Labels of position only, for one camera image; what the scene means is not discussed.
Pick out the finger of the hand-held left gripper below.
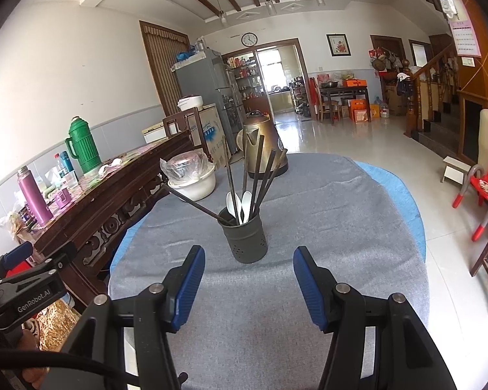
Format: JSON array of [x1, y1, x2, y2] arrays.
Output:
[[0, 241, 77, 289], [0, 240, 34, 281]]

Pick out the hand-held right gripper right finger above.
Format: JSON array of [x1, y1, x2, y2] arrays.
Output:
[[293, 246, 458, 390]]

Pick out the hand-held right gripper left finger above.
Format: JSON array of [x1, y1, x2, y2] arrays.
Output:
[[49, 245, 206, 390]]

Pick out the dark metal utensil holder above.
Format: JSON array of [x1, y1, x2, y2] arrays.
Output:
[[218, 206, 268, 264]]

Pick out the large white plastic spoon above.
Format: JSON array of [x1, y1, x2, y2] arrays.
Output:
[[226, 191, 241, 225]]

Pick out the small white plastic spoon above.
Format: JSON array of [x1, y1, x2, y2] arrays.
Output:
[[241, 191, 253, 224]]

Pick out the person's left hand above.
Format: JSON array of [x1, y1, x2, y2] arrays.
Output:
[[20, 329, 47, 390]]

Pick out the golden straw bundle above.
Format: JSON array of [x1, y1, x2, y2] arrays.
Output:
[[22, 298, 84, 352]]

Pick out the purple thermos bottle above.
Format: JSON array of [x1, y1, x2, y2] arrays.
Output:
[[17, 166, 54, 224]]

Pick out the grey tablecloth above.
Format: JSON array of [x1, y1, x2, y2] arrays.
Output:
[[108, 152, 428, 390]]

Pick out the carved wooden sideboard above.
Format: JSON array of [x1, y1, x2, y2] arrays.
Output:
[[24, 130, 196, 313]]

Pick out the plastic bottle with blue label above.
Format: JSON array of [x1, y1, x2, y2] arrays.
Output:
[[54, 151, 77, 188]]

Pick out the white plastic bowl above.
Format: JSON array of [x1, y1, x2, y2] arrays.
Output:
[[168, 164, 217, 202]]

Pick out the green thermos jug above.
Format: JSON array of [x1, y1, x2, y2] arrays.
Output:
[[65, 116, 102, 175]]

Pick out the bronze electric kettle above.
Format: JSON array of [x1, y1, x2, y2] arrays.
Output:
[[241, 110, 289, 178]]

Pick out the white chest freezer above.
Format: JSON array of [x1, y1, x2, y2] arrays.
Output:
[[195, 103, 232, 163]]

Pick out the small white cabinet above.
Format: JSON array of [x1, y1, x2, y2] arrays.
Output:
[[142, 123, 167, 144]]

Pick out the dark wooden dining chair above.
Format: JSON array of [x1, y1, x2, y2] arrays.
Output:
[[163, 108, 212, 159]]

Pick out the orange gift boxes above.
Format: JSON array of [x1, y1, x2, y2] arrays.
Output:
[[350, 98, 381, 123]]

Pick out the white rice cooker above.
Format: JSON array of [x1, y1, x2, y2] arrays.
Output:
[[177, 95, 205, 111]]

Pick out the white step stool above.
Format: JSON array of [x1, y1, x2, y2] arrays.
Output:
[[440, 156, 472, 183]]

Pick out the dark wooden side table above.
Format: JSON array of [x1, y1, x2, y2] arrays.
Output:
[[319, 85, 370, 123]]

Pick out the red child chair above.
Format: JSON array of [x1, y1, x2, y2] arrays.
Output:
[[451, 149, 488, 242]]

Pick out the grey refrigerator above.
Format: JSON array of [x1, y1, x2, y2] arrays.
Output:
[[175, 49, 247, 151]]

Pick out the kitchen shelf with jars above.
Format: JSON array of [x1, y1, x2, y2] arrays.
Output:
[[227, 53, 265, 108]]

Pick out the brown wooden door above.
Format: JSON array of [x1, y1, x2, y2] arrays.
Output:
[[139, 20, 191, 116]]

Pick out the wooden stair railing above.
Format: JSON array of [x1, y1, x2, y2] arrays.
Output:
[[402, 45, 460, 139]]

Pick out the black cable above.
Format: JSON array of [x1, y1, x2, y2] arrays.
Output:
[[0, 347, 190, 390]]

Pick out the framed wall picture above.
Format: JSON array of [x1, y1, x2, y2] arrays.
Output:
[[326, 33, 352, 58]]

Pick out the wall calendar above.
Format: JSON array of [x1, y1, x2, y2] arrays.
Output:
[[435, 0, 482, 58]]

